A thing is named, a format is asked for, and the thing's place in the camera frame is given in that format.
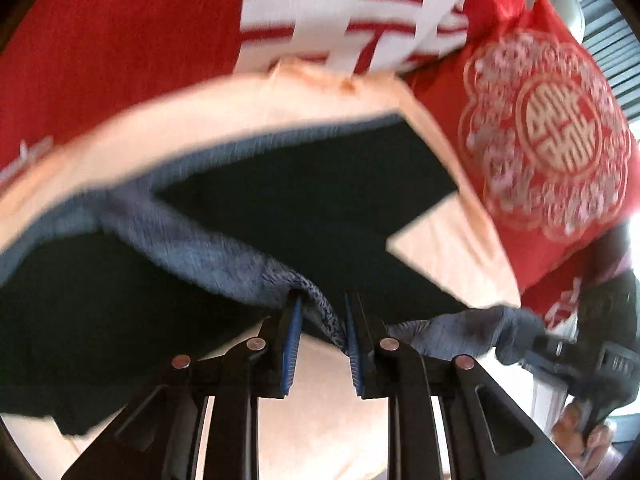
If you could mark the peach blanket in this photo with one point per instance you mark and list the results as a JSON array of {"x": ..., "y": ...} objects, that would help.
[{"x": 320, "y": 95}]

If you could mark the black pants blue waistband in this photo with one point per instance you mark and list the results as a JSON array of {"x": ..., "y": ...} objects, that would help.
[{"x": 300, "y": 200}]

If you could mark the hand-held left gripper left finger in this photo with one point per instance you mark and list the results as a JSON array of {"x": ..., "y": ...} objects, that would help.
[{"x": 292, "y": 345}]

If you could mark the red blanket white print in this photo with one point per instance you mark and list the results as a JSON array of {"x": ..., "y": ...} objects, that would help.
[{"x": 125, "y": 50}]

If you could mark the person's right hand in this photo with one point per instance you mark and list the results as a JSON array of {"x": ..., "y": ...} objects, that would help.
[{"x": 575, "y": 432}]

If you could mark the white round appliance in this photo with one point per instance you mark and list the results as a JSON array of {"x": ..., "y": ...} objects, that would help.
[{"x": 560, "y": 5}]

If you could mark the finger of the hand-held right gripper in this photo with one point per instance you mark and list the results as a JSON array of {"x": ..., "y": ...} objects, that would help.
[{"x": 560, "y": 360}]

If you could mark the window blinds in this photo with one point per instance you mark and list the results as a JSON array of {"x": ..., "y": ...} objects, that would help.
[{"x": 612, "y": 45}]

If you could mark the red pillow round ornament print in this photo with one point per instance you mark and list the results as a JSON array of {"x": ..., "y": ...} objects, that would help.
[{"x": 440, "y": 115}]

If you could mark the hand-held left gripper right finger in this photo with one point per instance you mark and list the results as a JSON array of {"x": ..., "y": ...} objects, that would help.
[{"x": 356, "y": 345}]

